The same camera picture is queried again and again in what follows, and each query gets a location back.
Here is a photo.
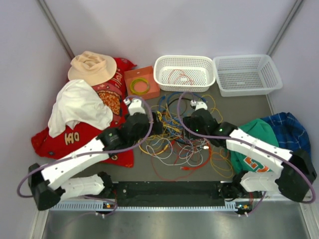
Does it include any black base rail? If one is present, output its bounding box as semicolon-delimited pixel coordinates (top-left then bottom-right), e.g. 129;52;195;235
84;180;250;207

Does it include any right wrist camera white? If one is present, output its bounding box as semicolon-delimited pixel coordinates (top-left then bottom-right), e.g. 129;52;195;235
190;100;208;111

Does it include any green shirt orange logo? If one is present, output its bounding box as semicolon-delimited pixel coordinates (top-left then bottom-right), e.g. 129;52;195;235
230;119;279;174

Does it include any orange yellow thin wire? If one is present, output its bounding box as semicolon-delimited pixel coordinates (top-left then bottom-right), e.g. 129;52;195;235
210;141;235;179

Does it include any thin red orange wire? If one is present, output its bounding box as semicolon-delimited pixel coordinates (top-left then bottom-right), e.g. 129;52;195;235
167;69;195;86

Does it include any yellow green wire coil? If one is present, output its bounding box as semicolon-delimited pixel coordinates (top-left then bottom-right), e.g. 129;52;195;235
130;77;151;96

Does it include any white rectangular mesh basket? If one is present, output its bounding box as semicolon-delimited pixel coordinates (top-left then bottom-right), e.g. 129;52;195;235
213;54;283;97

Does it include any thick blue ethernet cable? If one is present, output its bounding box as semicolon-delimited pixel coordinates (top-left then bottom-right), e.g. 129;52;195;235
159;91;209;108

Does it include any blue plaid cloth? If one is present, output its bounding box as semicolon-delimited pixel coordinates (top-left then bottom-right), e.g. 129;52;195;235
262;112;311;155

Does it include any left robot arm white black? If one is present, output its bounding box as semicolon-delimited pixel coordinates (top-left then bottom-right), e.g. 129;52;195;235
27;113;163;211

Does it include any beige bucket hat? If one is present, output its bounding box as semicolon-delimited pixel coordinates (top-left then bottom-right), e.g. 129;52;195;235
67;51;117;86

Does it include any red ethernet cable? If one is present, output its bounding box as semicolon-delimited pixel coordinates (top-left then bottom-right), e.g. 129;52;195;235
179;144;212;171

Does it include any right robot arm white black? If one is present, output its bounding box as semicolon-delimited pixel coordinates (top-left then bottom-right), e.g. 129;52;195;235
181;109;317;204

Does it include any white t-shirt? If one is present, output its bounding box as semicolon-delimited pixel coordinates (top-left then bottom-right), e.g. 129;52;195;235
48;80;113;138

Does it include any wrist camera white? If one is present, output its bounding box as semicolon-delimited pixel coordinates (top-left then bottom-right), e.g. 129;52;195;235
190;100;208;111
124;98;146;116

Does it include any black cable loop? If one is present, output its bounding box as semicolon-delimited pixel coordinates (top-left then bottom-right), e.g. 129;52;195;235
165;97;190;113

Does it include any white oval perforated basket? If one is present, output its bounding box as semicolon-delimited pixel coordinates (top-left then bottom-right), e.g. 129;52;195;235
154;55;216;93

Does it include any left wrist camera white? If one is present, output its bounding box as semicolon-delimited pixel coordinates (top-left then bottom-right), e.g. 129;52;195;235
124;98;146;116

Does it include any red patterned cloth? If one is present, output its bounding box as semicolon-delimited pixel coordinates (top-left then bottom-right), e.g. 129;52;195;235
31;58;136;159

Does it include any orange square box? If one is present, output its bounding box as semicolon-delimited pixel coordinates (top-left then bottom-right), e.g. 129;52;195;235
124;66;160;100

